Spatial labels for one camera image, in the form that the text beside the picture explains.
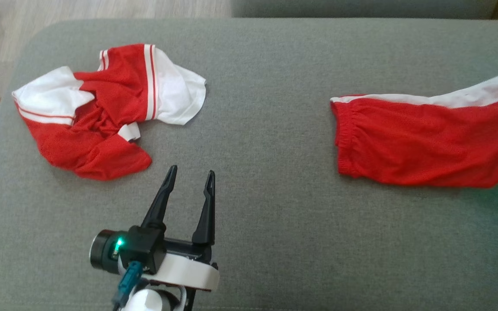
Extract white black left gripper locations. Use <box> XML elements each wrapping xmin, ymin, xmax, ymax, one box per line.
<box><xmin>90</xmin><ymin>165</ymin><xmax>220</xmax><ymax>292</ymax></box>

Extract red white printed jersey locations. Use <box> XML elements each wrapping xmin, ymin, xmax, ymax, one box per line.
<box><xmin>12</xmin><ymin>43</ymin><xmax>207</xmax><ymax>181</ymax></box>

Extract red shorts with white stripe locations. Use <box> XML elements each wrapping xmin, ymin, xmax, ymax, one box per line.
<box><xmin>330</xmin><ymin>65</ymin><xmax>498</xmax><ymax>189</ymax></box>

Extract wide grey fabric sofa seat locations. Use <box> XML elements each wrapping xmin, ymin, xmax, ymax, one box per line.
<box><xmin>0</xmin><ymin>17</ymin><xmax>498</xmax><ymax>311</ymax></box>

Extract grey sofa cushion with seam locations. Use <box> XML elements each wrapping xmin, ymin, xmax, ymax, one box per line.
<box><xmin>231</xmin><ymin>0</ymin><xmax>498</xmax><ymax>20</ymax></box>

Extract blue-plug left camera cable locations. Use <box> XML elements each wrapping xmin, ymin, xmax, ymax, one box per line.
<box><xmin>112</xmin><ymin>261</ymin><xmax>144</xmax><ymax>311</ymax></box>

